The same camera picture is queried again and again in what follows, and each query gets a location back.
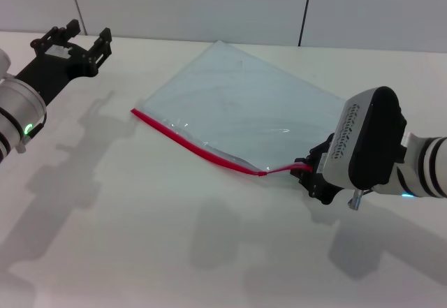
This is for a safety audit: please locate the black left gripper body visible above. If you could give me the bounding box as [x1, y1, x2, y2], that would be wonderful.
[15, 41, 99, 106]

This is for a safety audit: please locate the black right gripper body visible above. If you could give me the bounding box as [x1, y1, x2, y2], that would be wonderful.
[307, 133, 342, 206]

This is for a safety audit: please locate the clear red-zip document bag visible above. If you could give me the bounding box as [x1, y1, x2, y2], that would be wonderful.
[131, 40, 350, 180]

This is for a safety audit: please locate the black background pole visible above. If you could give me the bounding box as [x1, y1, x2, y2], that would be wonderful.
[298, 0, 316, 47]

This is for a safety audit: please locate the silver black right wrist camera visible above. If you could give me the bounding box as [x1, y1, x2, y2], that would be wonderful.
[320, 86, 409, 212]

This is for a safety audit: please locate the thin black cable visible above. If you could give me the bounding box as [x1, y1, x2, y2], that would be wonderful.
[31, 111, 49, 137]

